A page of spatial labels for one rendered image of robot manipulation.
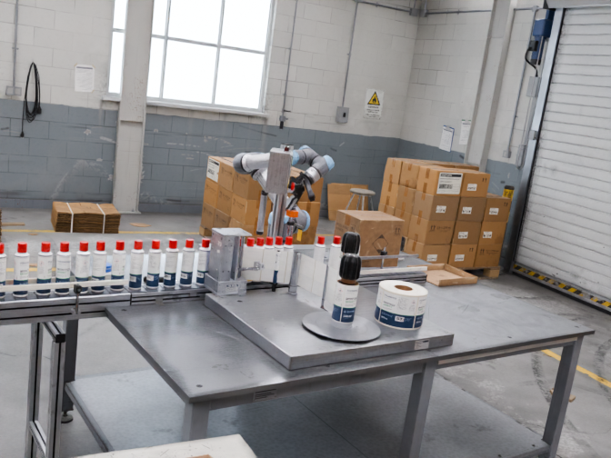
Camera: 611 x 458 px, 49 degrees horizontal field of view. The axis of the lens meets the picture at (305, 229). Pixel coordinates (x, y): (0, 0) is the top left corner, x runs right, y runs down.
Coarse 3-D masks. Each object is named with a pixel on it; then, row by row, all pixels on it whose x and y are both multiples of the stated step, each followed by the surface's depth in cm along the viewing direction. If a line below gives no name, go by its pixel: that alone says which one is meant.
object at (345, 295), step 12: (348, 264) 254; (360, 264) 255; (348, 276) 255; (336, 288) 258; (348, 288) 255; (336, 300) 258; (348, 300) 256; (336, 312) 258; (348, 312) 257; (336, 324) 259; (348, 324) 259
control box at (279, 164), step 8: (272, 152) 300; (280, 152) 301; (272, 160) 301; (280, 160) 301; (288, 160) 301; (272, 168) 302; (280, 168) 302; (288, 168) 302; (272, 176) 303; (280, 176) 302; (288, 176) 303; (272, 184) 303; (280, 184) 303; (272, 192) 304; (280, 192) 304
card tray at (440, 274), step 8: (424, 264) 386; (432, 264) 390; (440, 264) 394; (424, 272) 384; (432, 272) 386; (440, 272) 389; (448, 272) 392; (456, 272) 388; (464, 272) 383; (432, 280) 369; (440, 280) 359; (448, 280) 362; (456, 280) 366; (464, 280) 370; (472, 280) 373
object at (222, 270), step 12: (216, 240) 280; (228, 240) 277; (216, 252) 280; (228, 252) 278; (240, 252) 285; (216, 264) 280; (228, 264) 280; (240, 264) 286; (216, 276) 280; (228, 276) 281; (240, 276) 287; (216, 288) 280; (228, 288) 282; (240, 288) 286
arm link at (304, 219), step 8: (256, 152) 374; (264, 168) 367; (256, 176) 368; (264, 176) 366; (264, 184) 366; (272, 200) 364; (296, 208) 359; (304, 216) 358; (304, 224) 357; (296, 232) 356
